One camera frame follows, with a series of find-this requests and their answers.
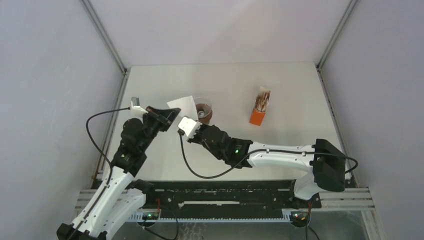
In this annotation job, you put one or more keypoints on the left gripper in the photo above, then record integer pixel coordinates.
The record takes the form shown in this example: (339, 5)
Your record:
(169, 115)

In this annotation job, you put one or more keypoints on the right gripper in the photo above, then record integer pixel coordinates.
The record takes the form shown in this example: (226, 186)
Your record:
(203, 127)

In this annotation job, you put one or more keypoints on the clear glass ribbed dripper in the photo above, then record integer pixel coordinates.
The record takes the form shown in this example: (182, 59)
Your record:
(203, 106)

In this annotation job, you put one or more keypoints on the white paper coffee filter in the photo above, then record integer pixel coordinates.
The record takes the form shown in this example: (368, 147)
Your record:
(187, 106)

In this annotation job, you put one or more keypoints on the glass carafe with wooden collar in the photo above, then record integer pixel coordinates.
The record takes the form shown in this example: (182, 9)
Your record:
(206, 119)

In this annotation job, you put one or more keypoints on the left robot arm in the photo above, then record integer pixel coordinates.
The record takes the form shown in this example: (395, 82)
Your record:
(121, 194)

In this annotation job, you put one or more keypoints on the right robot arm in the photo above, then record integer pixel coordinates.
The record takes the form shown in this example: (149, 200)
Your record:
(324, 165)

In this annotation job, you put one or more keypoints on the orange coffee filter box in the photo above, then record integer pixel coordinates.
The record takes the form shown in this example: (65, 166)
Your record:
(260, 106)

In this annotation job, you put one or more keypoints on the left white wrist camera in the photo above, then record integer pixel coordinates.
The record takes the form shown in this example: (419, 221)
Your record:
(136, 106)

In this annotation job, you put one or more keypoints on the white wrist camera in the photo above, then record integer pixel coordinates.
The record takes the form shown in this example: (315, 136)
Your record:
(189, 126)
(136, 106)

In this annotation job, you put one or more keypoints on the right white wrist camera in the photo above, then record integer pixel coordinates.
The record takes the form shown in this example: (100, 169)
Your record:
(189, 126)

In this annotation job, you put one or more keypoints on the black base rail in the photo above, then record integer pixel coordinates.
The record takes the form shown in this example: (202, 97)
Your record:
(227, 200)

